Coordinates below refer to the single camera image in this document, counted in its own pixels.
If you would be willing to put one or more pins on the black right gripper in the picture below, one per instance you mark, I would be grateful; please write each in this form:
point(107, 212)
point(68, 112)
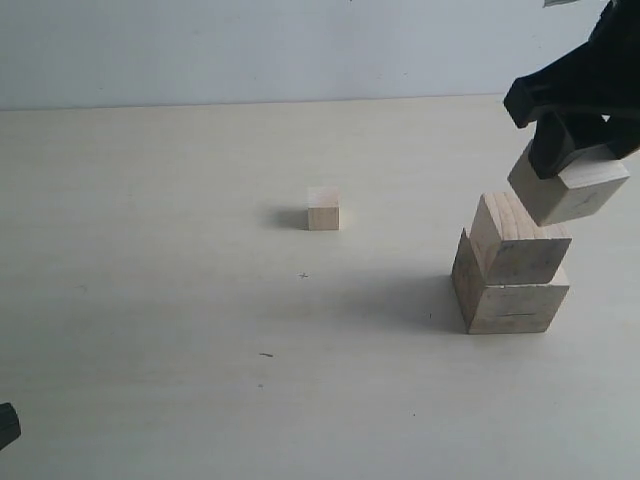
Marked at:
point(600, 77)

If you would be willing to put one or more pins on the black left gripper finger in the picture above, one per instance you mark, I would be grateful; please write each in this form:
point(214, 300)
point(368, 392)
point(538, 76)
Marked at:
point(10, 428)

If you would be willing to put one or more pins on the medium-small wooden cube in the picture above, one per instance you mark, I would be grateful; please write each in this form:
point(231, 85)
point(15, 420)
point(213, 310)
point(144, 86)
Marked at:
point(580, 190)

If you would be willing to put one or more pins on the medium-large wooden cube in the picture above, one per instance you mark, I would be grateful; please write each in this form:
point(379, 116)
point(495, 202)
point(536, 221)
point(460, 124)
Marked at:
point(510, 247)

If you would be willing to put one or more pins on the largest wooden cube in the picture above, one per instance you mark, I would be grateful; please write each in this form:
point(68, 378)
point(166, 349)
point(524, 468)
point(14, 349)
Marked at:
point(503, 309)

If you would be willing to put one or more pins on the smallest wooden cube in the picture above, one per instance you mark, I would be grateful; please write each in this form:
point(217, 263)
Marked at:
point(323, 209)

